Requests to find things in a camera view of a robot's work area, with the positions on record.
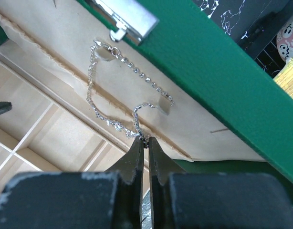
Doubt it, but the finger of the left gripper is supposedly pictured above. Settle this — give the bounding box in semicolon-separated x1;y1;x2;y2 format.
0;102;12;115

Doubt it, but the silver chain necklace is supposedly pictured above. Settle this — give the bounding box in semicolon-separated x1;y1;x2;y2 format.
85;39;175;141

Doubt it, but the yellow bamboo mat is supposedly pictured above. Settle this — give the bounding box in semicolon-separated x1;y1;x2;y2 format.
273;58;293;99

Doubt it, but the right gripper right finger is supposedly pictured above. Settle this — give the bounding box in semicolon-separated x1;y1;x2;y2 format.
148;137;293;229

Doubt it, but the large green jewelry box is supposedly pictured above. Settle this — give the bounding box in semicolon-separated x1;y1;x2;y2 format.
0;0;293;189

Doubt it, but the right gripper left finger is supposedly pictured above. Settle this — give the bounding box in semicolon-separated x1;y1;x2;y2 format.
0;137;144;229

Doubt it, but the black wire dish rack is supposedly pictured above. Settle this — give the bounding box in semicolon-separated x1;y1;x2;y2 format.
238;12;290;78

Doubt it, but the pink patterned cup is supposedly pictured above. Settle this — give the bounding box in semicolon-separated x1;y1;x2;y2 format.
276;16;293;61

